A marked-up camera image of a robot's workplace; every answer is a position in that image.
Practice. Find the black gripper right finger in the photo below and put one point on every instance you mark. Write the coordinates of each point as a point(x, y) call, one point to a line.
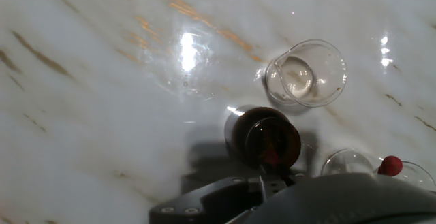
point(298, 176)

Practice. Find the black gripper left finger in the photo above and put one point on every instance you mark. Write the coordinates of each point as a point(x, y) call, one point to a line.
point(218, 200)

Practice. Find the wide clear glass beaker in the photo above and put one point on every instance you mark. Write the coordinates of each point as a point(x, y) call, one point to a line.
point(344, 162)

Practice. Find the brown glass bottle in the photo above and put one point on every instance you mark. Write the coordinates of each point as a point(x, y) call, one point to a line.
point(238, 132)

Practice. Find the small clear glass beaker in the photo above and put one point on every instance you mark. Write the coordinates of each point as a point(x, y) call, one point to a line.
point(327, 81)

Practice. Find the marble pattern board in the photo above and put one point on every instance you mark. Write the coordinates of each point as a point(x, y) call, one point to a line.
point(85, 115)

